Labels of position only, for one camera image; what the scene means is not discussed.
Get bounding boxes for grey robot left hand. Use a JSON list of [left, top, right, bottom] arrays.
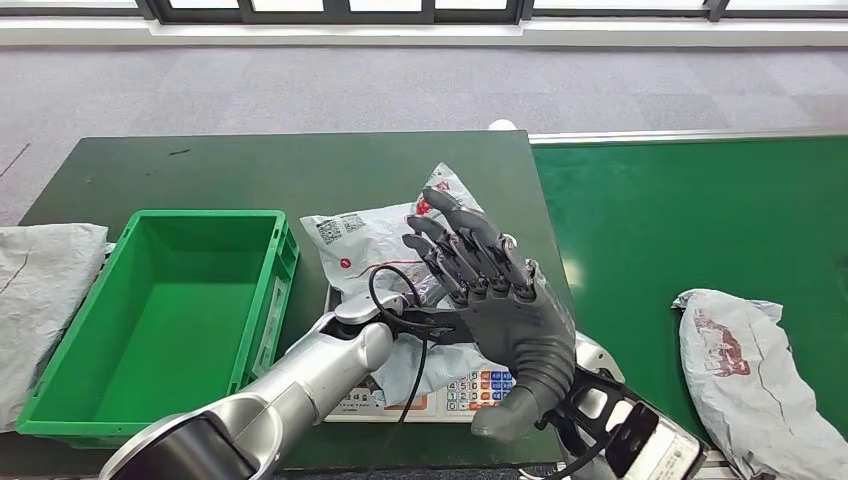
[[415, 271, 458, 309]]

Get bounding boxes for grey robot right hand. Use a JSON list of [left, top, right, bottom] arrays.
[[402, 187, 578, 444]]

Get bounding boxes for grey parcel QR codes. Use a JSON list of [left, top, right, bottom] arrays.
[[299, 163, 531, 409]]

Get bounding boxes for grey parcel red picture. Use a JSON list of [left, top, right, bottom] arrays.
[[672, 288, 848, 480]]

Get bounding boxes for green conveyor belt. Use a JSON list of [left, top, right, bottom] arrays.
[[531, 137, 848, 442]]

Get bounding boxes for white electronic scale steel tray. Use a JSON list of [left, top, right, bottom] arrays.
[[324, 284, 518, 425]]

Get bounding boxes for white label on crate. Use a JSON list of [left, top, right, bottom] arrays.
[[254, 278, 289, 379]]

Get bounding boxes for green plastic crate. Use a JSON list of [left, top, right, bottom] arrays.
[[16, 209, 301, 450]]

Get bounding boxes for white window sill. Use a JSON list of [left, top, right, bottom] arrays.
[[0, 15, 848, 48]]

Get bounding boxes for grey woven sack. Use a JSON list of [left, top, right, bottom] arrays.
[[0, 223, 111, 435]]

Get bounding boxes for black left camera bracket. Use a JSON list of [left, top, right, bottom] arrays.
[[390, 307, 475, 346]]

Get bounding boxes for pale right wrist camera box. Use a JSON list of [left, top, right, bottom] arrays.
[[606, 400, 710, 480]]

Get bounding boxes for dark window frame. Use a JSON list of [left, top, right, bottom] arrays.
[[135, 0, 848, 24]]

